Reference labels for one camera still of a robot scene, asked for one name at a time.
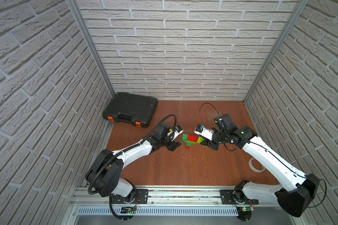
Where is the lime green lego brick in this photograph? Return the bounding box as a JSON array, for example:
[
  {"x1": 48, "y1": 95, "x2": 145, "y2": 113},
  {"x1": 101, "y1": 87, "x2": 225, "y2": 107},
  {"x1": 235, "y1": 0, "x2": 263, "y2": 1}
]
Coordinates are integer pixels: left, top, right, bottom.
[{"x1": 197, "y1": 137, "x2": 204, "y2": 143}]

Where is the dark green long lego brick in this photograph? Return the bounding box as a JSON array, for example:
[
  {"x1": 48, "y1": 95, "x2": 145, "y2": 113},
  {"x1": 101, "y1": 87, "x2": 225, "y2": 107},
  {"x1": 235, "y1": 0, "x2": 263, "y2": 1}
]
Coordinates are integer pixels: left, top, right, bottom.
[{"x1": 182, "y1": 134, "x2": 196, "y2": 147}]

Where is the red long lego brick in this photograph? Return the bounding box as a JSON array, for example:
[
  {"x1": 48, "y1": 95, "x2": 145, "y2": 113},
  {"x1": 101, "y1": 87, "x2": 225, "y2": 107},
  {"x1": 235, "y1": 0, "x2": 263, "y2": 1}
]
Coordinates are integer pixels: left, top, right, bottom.
[{"x1": 187, "y1": 135, "x2": 199, "y2": 143}]

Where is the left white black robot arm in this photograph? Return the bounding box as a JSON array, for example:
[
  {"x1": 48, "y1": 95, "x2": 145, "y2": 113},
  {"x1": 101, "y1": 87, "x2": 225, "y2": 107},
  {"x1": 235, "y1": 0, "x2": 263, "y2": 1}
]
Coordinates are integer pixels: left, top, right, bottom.
[{"x1": 85, "y1": 124, "x2": 183, "y2": 203}]

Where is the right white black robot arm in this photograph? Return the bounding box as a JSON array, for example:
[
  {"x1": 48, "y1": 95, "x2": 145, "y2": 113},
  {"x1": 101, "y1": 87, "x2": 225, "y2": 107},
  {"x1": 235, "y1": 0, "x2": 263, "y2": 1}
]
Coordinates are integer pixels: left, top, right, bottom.
[{"x1": 194, "y1": 114, "x2": 320, "y2": 218}]

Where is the black plastic tool case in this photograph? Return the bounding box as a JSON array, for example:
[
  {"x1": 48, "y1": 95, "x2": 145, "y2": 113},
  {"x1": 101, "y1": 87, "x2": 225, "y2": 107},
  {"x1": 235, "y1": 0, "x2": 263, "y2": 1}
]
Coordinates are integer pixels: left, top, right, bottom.
[{"x1": 102, "y1": 92, "x2": 158, "y2": 128}]

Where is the clear tape roll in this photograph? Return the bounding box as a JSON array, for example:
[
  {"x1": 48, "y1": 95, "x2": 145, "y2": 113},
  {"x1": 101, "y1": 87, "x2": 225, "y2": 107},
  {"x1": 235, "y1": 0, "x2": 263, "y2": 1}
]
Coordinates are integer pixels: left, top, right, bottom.
[{"x1": 248, "y1": 157, "x2": 266, "y2": 173}]

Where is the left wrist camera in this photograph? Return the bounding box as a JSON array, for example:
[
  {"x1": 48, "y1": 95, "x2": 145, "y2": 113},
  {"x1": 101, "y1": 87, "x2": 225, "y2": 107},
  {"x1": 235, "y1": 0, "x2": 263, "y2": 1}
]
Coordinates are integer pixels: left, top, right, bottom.
[{"x1": 174, "y1": 126, "x2": 183, "y2": 139}]

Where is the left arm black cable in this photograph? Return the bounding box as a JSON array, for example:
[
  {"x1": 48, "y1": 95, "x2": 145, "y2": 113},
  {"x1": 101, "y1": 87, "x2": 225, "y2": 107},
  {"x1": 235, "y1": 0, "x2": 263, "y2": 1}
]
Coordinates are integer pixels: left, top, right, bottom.
[{"x1": 87, "y1": 113, "x2": 177, "y2": 195}]

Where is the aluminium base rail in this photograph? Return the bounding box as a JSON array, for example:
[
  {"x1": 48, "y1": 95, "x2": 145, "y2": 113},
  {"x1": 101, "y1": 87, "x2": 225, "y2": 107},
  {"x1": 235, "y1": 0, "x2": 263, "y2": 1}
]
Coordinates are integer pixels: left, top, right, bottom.
[{"x1": 70, "y1": 184, "x2": 302, "y2": 217}]

